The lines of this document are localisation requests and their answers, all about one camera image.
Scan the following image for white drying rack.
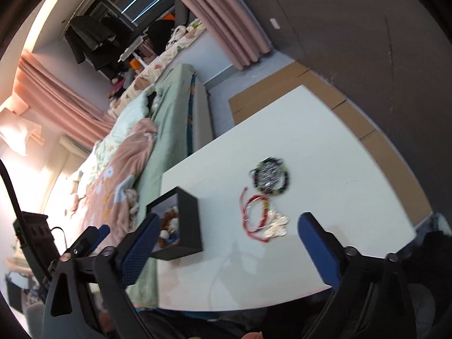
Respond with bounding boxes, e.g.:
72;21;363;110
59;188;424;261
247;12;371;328
118;36;149;68

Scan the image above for white hanging cloth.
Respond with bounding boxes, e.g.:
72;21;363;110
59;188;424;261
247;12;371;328
0;105;46;157

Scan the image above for thick black cable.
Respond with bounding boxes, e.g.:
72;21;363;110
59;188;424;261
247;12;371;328
0;160;49;284

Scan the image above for grey bed frame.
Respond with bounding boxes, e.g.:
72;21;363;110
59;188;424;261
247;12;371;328
192;73;215;157

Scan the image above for cream floral quilt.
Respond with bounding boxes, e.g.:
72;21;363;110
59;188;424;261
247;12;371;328
107;19;206;118

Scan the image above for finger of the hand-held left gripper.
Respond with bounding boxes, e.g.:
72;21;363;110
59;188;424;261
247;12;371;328
69;224;111;257

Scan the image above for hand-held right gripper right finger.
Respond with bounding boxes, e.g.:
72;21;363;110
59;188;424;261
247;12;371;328
297;212;418;339

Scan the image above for red string bracelet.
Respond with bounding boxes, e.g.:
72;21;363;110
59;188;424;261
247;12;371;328
239;186;280;244

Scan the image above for brown cardboard sheet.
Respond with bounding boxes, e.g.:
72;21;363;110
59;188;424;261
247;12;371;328
229;62;349;126
359;130;434;225
331;99;377;142

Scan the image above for black green beaded bracelet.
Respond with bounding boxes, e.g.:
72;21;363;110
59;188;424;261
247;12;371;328
248;156;292;194

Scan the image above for pink floral blanket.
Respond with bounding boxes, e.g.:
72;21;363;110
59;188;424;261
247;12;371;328
84;118;158;242

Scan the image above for black jewelry box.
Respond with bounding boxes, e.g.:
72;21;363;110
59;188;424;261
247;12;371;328
146;186;204;261

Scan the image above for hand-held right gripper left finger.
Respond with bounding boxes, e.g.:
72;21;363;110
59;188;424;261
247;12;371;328
42;215;163;339

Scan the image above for dark hanging clothes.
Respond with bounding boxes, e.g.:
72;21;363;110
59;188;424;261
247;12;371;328
64;14;142;78

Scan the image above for light green floral quilt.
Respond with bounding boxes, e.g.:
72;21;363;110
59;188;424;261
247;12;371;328
72;84;165;198

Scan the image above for pink curtain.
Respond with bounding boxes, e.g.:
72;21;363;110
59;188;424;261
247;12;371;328
14;50;118;149
155;0;273;71

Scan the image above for brown beaded jewelry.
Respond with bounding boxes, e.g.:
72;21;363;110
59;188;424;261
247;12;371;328
158;208;181;248

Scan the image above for silver butterfly bracelet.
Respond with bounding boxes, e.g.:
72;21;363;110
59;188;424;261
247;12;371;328
266;211;289;236

